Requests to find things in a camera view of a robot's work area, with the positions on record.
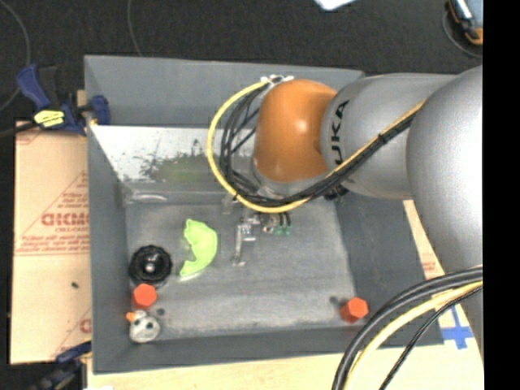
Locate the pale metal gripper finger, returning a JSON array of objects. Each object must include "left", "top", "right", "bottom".
[
  {"left": 232, "top": 223, "right": 245, "bottom": 267},
  {"left": 239, "top": 223, "right": 258, "bottom": 267}
]

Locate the lime green curved toy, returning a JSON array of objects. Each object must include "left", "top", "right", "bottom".
[{"left": 179, "top": 218, "right": 219, "bottom": 278}]

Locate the grey metal bin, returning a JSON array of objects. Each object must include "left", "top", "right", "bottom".
[{"left": 83, "top": 54, "right": 444, "bottom": 373}]

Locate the black round knob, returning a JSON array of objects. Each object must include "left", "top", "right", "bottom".
[{"left": 128, "top": 245, "right": 174, "bottom": 285}]

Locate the orange hexagonal block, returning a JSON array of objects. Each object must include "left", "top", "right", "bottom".
[
  {"left": 131, "top": 283, "right": 158, "bottom": 309},
  {"left": 340, "top": 297, "right": 370, "bottom": 324}
]

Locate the grey toy bird orange beak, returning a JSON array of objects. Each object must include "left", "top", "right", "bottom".
[{"left": 125, "top": 310, "right": 162, "bottom": 344}]

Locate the brown cardboard board red print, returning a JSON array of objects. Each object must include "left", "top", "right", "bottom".
[{"left": 8, "top": 122, "right": 448, "bottom": 365}]

